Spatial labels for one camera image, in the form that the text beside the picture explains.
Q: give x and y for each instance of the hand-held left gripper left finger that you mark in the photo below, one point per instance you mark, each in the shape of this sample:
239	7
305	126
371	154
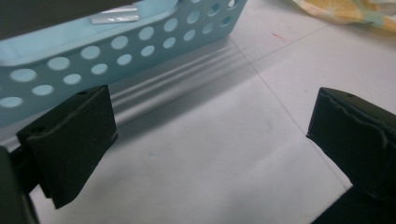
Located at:
71	140

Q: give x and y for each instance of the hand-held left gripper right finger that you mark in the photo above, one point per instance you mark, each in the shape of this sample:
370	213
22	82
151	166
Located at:
358	140

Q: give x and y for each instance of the light blue perforated plastic basket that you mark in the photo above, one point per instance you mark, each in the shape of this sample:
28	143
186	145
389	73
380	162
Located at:
37	46

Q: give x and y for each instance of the yellow patterned fabric bag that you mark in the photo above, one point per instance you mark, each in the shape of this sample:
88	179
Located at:
342	11

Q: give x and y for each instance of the white basket label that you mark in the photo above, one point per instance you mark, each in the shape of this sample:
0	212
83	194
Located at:
115	18

